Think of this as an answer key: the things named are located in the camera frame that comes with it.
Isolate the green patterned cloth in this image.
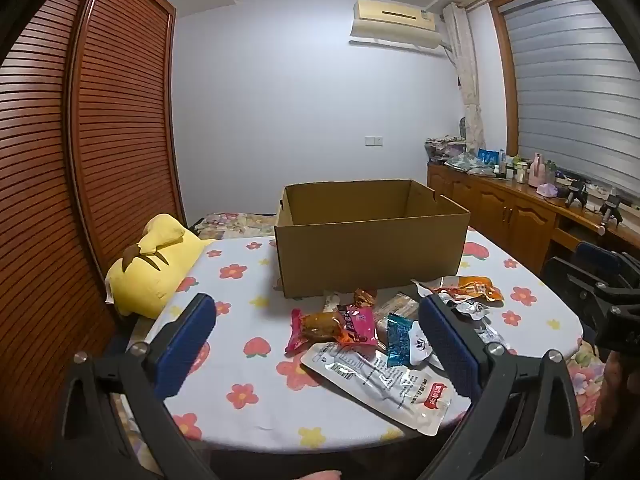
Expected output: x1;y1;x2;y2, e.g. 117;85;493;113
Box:
445;152;496;177

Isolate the silver foil snack packet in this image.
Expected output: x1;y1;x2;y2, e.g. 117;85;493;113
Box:
445;295;488;321

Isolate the blue candy packet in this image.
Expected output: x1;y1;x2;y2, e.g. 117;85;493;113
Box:
386;314;416;368

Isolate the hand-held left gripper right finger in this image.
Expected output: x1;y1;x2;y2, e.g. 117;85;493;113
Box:
415;294;586;480

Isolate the brown cardboard box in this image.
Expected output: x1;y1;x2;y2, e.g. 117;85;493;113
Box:
274;178;472;301

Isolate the wooden louvered wardrobe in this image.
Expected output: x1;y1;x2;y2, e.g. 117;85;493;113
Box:
0;0;187;461

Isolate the floral curtain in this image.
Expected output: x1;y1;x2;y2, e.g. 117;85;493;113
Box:
442;2;486;153

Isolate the clear brown biscuit packet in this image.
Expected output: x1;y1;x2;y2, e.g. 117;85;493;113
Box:
372;294;421;333

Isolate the black mini tripod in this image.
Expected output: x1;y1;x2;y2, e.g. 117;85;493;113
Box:
565;178;588;209
597;194;623;233

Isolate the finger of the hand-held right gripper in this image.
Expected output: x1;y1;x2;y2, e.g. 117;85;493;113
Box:
575;241;640;281
542;257;640;331

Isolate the grey window blind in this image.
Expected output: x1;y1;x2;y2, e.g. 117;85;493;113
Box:
500;0;640;196

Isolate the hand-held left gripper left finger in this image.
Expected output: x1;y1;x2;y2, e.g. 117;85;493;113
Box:
50;292;218;480

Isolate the white blue-print snack pouch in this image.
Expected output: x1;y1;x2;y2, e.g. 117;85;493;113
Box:
407;321;443;367

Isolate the beige wall air conditioner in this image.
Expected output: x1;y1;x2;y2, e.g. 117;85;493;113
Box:
348;0;447;52

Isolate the orange snack packet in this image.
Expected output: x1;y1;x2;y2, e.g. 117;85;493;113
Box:
417;275;504;303

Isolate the pink kettle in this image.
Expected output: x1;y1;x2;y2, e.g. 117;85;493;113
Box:
529;152;548;187

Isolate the row of small bottles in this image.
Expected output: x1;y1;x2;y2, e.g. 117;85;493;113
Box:
492;152;531;183

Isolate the wooden cabinet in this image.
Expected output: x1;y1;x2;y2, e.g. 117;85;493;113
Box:
426;160;640;281

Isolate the white flower-print sheet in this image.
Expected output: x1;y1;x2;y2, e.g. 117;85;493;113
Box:
107;227;586;453

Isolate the yellow plush toy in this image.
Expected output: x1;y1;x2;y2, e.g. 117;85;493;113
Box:
105;213;216;318

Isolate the white red-label snack pouch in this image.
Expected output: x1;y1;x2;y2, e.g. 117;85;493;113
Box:
301;342;473;436

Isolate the floral blanket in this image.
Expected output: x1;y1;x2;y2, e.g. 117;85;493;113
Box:
192;211;277;240

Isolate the pink snack packet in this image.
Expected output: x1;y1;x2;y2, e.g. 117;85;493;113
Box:
285;305;379;356

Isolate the pile of folded cloth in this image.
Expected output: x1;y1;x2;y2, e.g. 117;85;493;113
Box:
425;135;468;163

